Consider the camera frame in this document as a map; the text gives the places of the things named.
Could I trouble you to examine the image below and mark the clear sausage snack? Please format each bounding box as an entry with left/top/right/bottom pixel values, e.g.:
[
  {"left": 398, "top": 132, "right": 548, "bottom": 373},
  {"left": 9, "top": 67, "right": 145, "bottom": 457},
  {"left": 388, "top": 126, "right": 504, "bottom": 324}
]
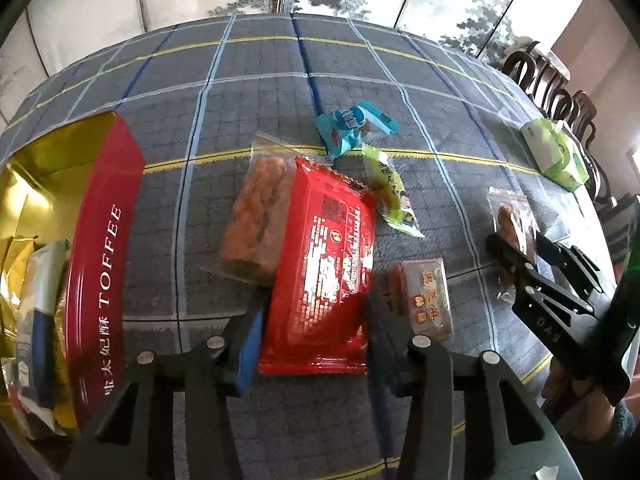
[{"left": 487, "top": 186, "right": 563, "bottom": 307}]

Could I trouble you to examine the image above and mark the red snack packet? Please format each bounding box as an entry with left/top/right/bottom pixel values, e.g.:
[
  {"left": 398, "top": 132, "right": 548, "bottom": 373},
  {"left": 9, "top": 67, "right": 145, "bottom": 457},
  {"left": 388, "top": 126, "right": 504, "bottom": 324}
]
[{"left": 258, "top": 157, "right": 376, "bottom": 375}]

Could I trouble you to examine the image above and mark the person's right hand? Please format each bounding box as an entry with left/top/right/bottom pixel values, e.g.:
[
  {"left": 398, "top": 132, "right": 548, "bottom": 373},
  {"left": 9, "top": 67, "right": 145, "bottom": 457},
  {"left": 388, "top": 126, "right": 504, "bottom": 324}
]
[{"left": 541, "top": 358, "right": 615, "bottom": 442}]

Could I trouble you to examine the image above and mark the green tissue pack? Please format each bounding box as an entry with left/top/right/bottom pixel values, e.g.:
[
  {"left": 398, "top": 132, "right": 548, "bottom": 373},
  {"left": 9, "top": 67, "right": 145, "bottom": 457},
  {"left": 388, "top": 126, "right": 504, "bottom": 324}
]
[{"left": 521, "top": 118, "right": 589, "bottom": 192}]

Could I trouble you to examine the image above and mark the green white snack wrapper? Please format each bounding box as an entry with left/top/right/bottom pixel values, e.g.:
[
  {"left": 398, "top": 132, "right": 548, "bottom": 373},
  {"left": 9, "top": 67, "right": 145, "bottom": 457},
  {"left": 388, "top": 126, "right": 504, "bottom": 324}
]
[{"left": 361, "top": 144, "right": 424, "bottom": 238}]

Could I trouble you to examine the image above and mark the dark wooden chair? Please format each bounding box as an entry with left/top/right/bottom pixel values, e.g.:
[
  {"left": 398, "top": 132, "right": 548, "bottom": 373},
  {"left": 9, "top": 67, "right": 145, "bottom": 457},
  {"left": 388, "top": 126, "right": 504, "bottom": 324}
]
[{"left": 501, "top": 39, "right": 640, "bottom": 261}]

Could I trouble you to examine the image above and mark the navy white snack packet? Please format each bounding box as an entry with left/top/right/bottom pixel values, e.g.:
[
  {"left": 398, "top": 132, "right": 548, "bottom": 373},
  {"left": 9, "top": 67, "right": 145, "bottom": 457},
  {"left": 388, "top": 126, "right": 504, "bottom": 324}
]
[{"left": 16, "top": 238, "right": 68, "bottom": 411}]

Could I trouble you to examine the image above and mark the blue plaid tablecloth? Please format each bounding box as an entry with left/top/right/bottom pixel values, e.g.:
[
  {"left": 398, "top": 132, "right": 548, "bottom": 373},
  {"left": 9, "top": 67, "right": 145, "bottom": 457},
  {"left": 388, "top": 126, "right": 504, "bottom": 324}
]
[{"left": 1, "top": 14, "right": 628, "bottom": 479}]

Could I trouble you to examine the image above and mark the teal candy wrapper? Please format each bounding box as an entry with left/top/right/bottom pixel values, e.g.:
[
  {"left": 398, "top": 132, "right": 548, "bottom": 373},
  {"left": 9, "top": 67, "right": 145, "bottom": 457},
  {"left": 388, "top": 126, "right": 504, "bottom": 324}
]
[{"left": 314, "top": 101, "right": 400, "bottom": 157}]

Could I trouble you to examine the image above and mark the clear wrapped brown pastry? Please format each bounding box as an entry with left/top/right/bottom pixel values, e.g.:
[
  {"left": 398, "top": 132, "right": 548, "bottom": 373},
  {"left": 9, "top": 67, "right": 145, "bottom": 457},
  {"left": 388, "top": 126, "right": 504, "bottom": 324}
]
[{"left": 209, "top": 132, "right": 328, "bottom": 286}]

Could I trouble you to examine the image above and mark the red gold toffee tin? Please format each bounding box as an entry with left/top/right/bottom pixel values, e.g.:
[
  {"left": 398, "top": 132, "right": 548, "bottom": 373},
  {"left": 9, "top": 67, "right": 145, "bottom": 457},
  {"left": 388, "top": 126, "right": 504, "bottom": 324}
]
[{"left": 1, "top": 112, "right": 144, "bottom": 440}]

